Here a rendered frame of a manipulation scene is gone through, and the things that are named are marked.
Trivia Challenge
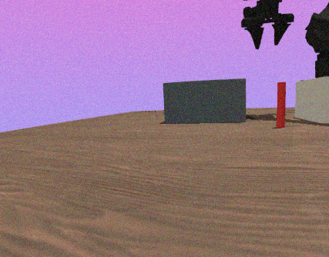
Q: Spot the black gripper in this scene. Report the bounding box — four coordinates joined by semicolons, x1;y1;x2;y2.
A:
241;0;294;49

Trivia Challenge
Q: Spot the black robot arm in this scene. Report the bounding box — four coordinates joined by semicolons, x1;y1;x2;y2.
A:
243;2;329;78

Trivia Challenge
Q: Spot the red peg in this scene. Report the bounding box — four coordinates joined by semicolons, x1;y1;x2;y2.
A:
276;82;286;128

